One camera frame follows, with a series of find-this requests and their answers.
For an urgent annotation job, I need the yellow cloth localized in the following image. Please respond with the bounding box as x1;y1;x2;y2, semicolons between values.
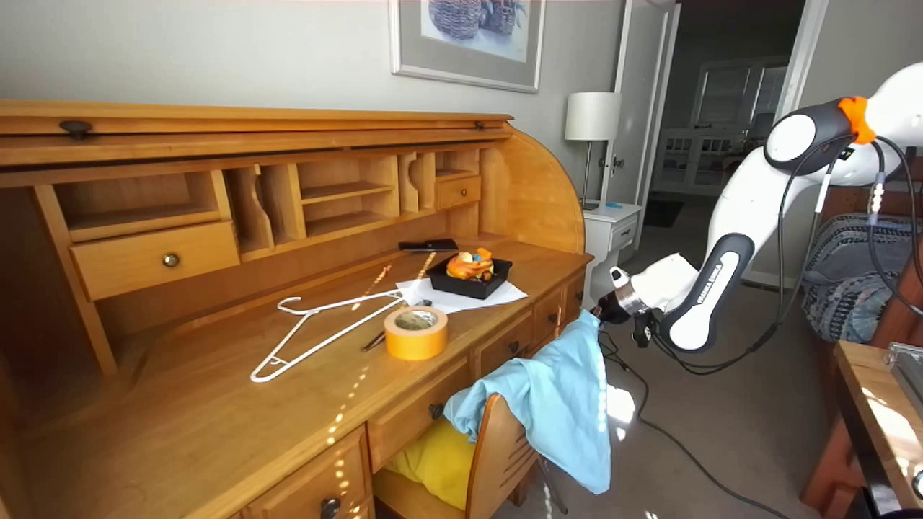
386;416;478;514

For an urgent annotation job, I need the thin wooden stick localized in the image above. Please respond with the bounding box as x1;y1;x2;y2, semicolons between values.
409;251;442;284
349;264;398;313

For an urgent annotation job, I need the white paper sheet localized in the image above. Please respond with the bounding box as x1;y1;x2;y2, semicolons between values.
392;274;530;317

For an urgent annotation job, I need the small wooden hutch drawer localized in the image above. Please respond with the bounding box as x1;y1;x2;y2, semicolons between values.
432;173;484;212
69;219;242;303

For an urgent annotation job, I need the wide wooden kneehole drawer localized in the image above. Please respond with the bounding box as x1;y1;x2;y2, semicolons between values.
367;362;475;474

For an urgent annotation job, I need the white wire hanger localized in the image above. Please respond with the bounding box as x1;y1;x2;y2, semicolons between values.
249;287;437;386

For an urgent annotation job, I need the wooden roll-top desk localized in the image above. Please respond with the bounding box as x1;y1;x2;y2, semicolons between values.
0;98;594;519

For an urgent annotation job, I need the white table lamp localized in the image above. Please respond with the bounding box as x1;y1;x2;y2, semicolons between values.
563;91;624;212

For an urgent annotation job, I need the wooden chair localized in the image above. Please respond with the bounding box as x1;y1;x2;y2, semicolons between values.
372;389;542;519

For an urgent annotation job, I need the reddish wooden bed frame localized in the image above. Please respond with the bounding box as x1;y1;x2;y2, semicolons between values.
803;157;923;517

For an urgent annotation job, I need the dark floor cable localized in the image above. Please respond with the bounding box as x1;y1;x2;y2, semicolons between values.
600;330;773;519

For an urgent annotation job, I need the white cabinet with glass doors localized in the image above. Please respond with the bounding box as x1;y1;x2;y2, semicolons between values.
651;57;787;199

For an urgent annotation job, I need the light blue cloth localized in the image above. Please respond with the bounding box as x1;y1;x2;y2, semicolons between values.
442;308;617;499

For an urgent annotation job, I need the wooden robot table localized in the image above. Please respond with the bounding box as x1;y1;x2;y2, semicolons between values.
835;337;923;514

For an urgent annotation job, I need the white door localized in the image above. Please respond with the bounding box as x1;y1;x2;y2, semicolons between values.
602;0;683;212

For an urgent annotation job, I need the blue grey bedding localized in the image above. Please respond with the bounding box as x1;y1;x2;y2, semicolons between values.
796;213;923;346

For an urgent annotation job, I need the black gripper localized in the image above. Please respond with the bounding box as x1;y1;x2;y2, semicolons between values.
587;287;659;350

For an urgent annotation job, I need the wooden two-knob pedestal drawer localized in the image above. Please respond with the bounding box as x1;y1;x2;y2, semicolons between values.
473;271;605;382

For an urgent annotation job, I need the black remote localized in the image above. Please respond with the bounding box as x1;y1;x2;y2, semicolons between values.
395;238;461;261

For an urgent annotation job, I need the orange tape roll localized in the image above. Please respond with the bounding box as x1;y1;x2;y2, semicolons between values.
382;303;454;367

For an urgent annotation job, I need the wooden single-knob pedestal drawer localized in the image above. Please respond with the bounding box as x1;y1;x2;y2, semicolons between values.
240;428;375;519

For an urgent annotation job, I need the aluminium base frame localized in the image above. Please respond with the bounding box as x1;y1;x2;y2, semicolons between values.
884;340;923;406

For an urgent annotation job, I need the black tray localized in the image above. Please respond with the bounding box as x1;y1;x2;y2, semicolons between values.
428;258;513;303

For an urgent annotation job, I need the framed wall picture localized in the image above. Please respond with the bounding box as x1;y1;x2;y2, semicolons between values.
386;0;548;95

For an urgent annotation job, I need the orange toy car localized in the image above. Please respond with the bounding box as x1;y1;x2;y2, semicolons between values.
444;246;499;287

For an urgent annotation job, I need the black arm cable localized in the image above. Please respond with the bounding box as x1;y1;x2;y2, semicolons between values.
651;142;923;379

